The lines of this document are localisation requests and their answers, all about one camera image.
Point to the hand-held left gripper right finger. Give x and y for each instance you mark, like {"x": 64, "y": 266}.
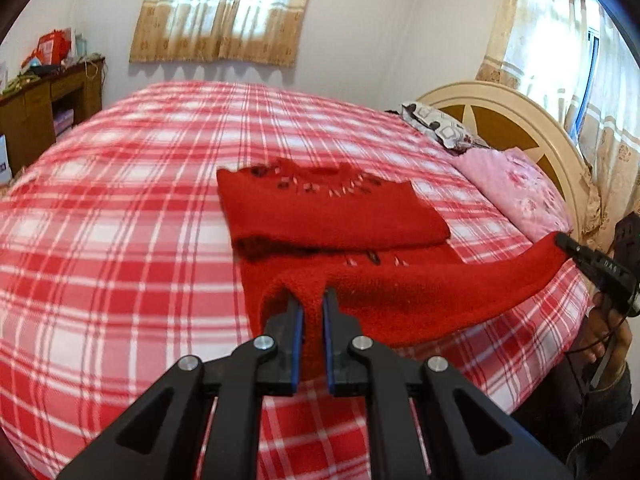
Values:
{"x": 328, "y": 332}

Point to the black white patterned pillow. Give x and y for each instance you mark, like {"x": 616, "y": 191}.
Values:
{"x": 440, "y": 122}

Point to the stack of books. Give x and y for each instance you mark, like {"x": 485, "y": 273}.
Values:
{"x": 64, "y": 121}

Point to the person's right hand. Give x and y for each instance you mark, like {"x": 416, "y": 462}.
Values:
{"x": 607, "y": 335}

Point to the brown wooden desk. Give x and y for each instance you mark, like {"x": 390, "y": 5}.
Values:
{"x": 30, "y": 110}

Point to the cream wooden headboard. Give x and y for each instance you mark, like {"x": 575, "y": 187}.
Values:
{"x": 505, "y": 115}

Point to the red plaid bed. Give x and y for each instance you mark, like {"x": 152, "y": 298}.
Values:
{"x": 125, "y": 235}

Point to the beige lace curtain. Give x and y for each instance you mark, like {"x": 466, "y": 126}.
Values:
{"x": 535, "y": 35}

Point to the white paper bag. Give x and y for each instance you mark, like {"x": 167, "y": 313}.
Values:
{"x": 4, "y": 160}

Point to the person's right forearm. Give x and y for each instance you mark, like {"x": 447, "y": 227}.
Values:
{"x": 575, "y": 395}

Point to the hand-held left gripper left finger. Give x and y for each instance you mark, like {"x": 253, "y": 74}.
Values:
{"x": 297, "y": 332}

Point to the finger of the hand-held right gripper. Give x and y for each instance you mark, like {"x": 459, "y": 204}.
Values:
{"x": 600, "y": 267}

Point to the beige floral window curtain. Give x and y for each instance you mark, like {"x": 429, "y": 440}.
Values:
{"x": 220, "y": 35}

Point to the red knitted sweater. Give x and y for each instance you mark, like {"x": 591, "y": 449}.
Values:
{"x": 350, "y": 215}

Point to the pink floral pillow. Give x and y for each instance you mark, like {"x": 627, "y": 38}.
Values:
{"x": 515, "y": 185}

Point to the red gift box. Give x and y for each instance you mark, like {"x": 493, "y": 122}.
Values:
{"x": 52, "y": 47}

